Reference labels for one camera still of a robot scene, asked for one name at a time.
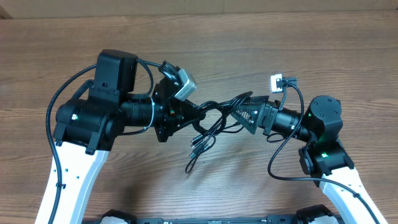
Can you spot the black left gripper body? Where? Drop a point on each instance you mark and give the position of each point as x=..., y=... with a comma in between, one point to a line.
x=164, y=122

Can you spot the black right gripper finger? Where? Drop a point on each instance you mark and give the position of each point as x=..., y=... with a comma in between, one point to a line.
x=249, y=116
x=256, y=100

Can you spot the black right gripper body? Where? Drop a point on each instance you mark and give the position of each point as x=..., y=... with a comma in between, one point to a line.
x=269, y=116

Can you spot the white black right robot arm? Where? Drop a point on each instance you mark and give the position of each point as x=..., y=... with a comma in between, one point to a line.
x=323, y=159

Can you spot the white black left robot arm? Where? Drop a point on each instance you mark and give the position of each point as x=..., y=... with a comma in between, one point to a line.
x=99, y=112

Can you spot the brown cardboard wall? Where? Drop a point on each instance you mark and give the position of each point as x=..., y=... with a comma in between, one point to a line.
x=39, y=9

